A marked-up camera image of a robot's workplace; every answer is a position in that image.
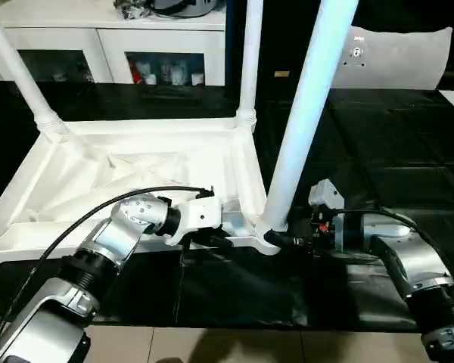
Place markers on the white plastic table top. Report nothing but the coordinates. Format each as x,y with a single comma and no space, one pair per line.
113,166

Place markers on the white plastic table leg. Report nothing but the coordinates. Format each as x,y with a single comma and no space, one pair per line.
250,57
310,98
23,72

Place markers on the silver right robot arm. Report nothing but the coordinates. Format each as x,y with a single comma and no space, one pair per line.
408,265

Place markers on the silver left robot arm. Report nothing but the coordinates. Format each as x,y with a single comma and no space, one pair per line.
83,272

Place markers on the black table mat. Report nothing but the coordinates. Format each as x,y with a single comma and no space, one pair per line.
393,144

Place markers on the small yellow tag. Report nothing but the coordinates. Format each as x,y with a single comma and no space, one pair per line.
281,74

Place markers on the grey cushion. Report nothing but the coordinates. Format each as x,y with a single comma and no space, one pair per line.
401,60

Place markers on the white glass-door cabinet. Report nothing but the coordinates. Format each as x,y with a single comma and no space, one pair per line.
76,49

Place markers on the dark items on cabinet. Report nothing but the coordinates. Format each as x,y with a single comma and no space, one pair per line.
170,6

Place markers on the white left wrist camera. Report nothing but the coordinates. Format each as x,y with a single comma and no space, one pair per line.
197,215

